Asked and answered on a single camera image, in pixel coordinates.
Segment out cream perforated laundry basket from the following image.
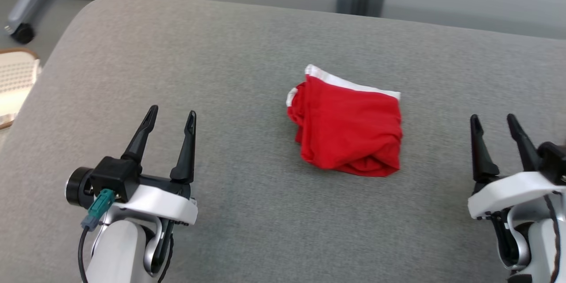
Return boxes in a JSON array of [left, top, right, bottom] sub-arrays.
[[0, 48, 43, 130]]

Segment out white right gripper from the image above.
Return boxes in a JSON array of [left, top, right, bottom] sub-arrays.
[[468, 114, 566, 221]]

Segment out red shorts with white trim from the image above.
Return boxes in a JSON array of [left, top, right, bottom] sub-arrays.
[[287, 64, 403, 178]]

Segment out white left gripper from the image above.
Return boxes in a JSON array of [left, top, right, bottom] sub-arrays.
[[114, 105, 198, 226]]

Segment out black cable with teal connector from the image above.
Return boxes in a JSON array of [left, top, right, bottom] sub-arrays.
[[78, 189, 116, 283]]

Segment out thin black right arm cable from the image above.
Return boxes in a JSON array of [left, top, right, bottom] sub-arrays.
[[544, 195, 561, 275]]

